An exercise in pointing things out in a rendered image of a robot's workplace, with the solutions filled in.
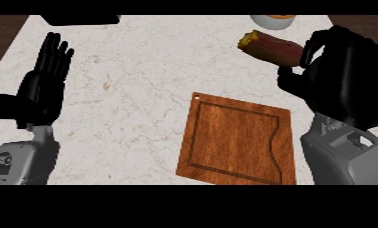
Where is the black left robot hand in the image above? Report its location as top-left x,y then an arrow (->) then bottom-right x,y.
0,31 -> 75,130

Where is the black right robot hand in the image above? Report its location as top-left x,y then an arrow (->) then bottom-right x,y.
276,24 -> 378,132

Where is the reddish brown sweet potato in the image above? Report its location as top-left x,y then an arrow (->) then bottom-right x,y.
236,29 -> 305,68

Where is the grey pot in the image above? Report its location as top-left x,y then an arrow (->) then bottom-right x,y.
248,15 -> 298,31

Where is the brown wooden cutting board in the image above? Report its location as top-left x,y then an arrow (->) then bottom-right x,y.
174,91 -> 298,186

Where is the black appliance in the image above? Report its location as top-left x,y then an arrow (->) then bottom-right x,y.
40,15 -> 122,27

